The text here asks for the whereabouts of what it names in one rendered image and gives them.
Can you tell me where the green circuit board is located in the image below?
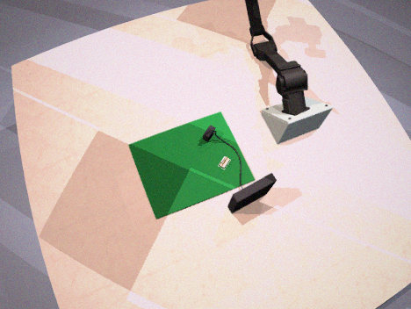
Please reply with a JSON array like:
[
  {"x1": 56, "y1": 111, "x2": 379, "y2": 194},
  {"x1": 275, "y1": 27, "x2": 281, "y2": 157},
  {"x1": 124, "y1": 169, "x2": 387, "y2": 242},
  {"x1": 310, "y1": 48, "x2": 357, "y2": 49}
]
[{"x1": 128, "y1": 111, "x2": 255, "y2": 219}]

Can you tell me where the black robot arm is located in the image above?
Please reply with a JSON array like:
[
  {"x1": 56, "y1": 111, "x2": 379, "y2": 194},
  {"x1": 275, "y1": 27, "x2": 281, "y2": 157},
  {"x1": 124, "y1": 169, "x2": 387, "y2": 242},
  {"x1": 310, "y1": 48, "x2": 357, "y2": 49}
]
[{"x1": 245, "y1": 0, "x2": 310, "y2": 116}]

